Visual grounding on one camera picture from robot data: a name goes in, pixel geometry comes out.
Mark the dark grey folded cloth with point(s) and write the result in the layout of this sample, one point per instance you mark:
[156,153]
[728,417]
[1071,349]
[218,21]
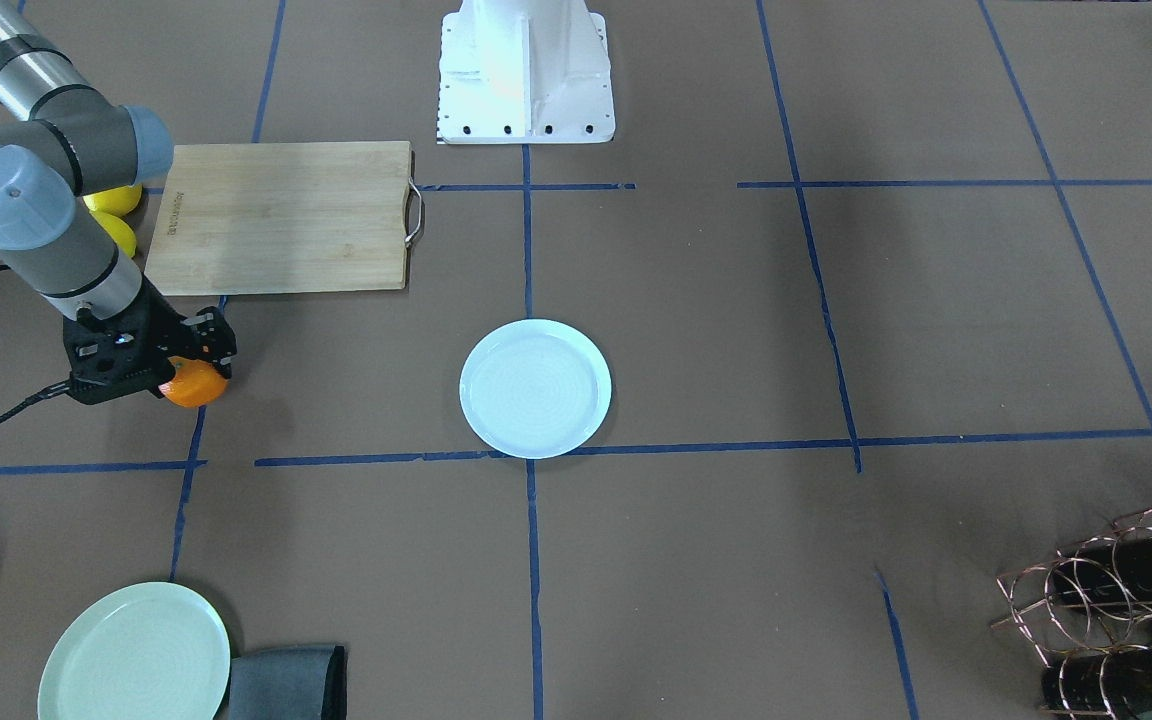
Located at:
[290,682]

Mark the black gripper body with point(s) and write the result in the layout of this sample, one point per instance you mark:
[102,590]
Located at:
[172,329]

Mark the yellow lemon near board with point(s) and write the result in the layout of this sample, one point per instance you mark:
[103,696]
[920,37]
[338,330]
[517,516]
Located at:
[120,232]

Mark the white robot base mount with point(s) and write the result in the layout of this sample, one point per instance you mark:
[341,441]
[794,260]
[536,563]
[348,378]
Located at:
[524,72]

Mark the copper wire bottle rack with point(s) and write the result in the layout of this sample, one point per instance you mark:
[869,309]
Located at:
[1086,611]

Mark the light green plate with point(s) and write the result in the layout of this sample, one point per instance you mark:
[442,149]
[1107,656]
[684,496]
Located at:
[154,650]

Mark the light blue plate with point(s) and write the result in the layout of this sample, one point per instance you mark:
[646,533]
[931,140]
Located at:
[535,389]

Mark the yellow lemon far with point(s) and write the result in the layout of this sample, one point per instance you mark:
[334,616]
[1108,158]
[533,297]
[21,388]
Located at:
[118,201]

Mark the dark green wine bottle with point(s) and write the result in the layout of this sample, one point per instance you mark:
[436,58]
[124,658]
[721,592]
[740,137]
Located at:
[1112,575]

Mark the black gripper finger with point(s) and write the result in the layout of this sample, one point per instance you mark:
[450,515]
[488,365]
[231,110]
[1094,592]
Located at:
[210,338]

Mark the bamboo cutting board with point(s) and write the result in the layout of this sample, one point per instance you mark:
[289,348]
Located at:
[265,218]

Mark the orange mandarin fruit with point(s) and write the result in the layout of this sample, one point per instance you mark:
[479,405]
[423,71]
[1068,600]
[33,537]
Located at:
[194,383]

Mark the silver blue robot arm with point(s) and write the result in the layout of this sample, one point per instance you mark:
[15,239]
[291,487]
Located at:
[66,142]

